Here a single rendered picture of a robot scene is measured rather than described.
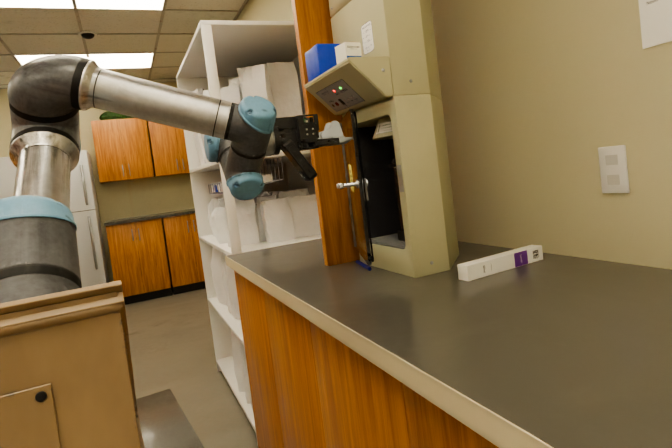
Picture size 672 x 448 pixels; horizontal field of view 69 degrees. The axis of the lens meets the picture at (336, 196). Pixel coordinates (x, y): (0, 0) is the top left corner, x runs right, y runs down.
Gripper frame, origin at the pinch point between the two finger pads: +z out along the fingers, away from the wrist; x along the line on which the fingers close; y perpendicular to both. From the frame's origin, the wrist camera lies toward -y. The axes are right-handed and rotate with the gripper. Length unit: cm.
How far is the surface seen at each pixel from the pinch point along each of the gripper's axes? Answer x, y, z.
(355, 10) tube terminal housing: 8.7, 36.4, 11.7
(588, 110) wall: -27, 0, 55
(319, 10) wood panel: 31, 44, 11
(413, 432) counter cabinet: -44, -52, -16
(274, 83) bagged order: 133, 42, 26
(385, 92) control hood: -6.2, 10.9, 9.3
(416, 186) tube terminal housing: -6.3, -13.6, 15.1
